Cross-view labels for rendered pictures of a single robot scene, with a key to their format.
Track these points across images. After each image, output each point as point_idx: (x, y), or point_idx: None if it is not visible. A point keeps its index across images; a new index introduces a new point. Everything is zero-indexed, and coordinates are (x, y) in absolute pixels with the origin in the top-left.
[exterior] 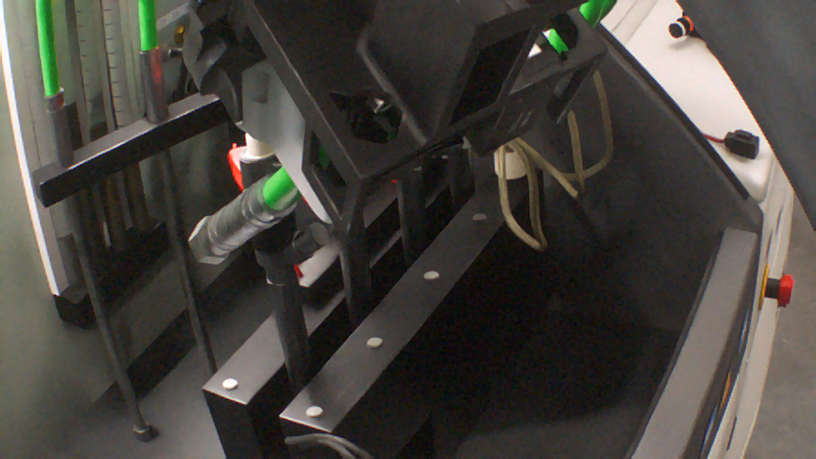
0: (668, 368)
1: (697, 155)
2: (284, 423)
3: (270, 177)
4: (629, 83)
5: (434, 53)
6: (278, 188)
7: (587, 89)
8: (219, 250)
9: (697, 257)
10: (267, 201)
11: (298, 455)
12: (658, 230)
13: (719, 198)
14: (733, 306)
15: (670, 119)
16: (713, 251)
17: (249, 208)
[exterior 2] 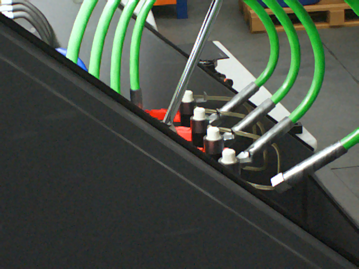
0: (351, 219)
1: (289, 137)
2: None
3: (340, 140)
4: None
5: None
6: (355, 140)
7: (231, 124)
8: (297, 181)
9: (291, 188)
10: (345, 147)
11: None
12: (269, 181)
13: (302, 154)
14: (351, 192)
15: (274, 124)
16: (314, 177)
17: (335, 152)
